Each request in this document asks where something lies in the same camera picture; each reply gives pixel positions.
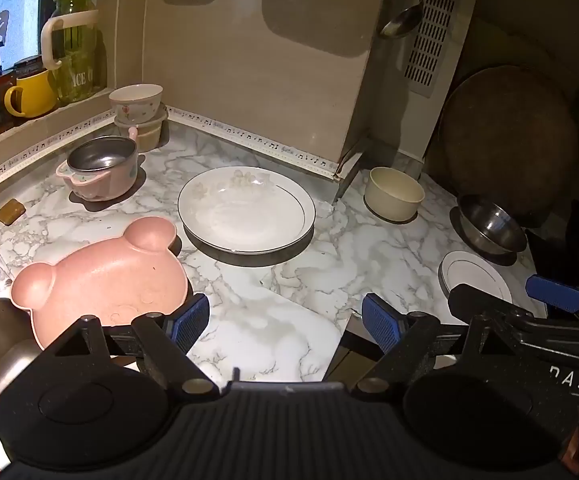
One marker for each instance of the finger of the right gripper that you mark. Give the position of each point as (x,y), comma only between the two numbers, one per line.
(467,302)
(552,293)

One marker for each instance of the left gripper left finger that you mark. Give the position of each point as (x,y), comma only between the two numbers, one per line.
(164,341)

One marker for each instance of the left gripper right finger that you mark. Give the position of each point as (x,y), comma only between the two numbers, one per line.
(407,342)

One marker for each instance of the small white rimmed plate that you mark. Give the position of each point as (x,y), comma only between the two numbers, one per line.
(457,268)

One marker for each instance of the pink bear-shaped plate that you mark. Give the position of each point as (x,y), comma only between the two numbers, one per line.
(115,280)

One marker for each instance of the stainless steel bowl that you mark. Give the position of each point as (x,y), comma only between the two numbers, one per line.
(489,227)

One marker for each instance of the cream round bowl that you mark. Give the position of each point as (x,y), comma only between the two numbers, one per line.
(393,195)

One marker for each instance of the large white floral plate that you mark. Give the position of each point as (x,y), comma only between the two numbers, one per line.
(246,210)

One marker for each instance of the pink steel-lined handled bowl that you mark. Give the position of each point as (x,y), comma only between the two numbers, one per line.
(101,169)

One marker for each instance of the black stove cooktop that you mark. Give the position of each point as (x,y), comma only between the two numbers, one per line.
(569,259)

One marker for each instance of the round wooden cutting board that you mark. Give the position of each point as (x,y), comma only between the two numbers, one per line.
(507,134)

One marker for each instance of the brown soap bar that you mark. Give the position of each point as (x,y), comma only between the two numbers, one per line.
(11,211)

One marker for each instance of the beige ribbed cup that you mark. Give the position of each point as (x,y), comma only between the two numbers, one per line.
(149,133)

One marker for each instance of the white floral ceramic bowl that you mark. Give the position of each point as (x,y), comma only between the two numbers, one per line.
(136,103)

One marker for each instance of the yellow mug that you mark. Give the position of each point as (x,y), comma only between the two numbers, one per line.
(31,96)

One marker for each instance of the hanging metal ladle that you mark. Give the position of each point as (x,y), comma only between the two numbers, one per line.
(404,23)

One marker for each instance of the white ventilation grille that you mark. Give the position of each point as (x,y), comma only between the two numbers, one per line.
(429,46)

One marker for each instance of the green glass pitcher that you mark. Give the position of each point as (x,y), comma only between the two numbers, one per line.
(68,49)

